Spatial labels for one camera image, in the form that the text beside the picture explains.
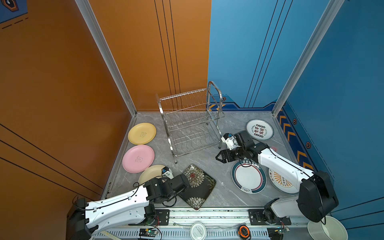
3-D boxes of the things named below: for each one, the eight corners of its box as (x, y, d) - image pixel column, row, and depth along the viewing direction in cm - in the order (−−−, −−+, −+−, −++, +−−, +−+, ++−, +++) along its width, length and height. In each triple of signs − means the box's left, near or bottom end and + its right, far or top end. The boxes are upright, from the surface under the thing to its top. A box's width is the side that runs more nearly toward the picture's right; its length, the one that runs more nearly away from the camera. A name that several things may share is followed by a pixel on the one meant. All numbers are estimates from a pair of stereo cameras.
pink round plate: (119, 173, 90) (117, 171, 88) (128, 146, 102) (127, 144, 100) (151, 173, 90) (150, 171, 88) (156, 146, 102) (155, 144, 100)
